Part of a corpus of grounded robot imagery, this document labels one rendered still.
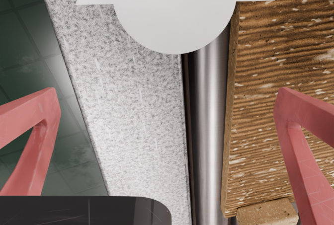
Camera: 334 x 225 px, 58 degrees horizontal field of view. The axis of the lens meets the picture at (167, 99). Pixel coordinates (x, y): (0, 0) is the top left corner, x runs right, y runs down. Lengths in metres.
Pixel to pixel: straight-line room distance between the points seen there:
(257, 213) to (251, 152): 0.08
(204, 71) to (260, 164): 0.11
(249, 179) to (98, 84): 0.18
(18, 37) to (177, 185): 1.01
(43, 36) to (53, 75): 0.17
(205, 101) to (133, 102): 0.06
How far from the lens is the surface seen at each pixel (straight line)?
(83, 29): 0.21
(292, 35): 0.23
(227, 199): 0.33
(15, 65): 1.30
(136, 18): 0.19
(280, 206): 0.36
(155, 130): 0.26
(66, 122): 1.44
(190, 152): 0.35
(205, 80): 0.24
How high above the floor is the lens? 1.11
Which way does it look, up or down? 53 degrees down
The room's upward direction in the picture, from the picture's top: 161 degrees clockwise
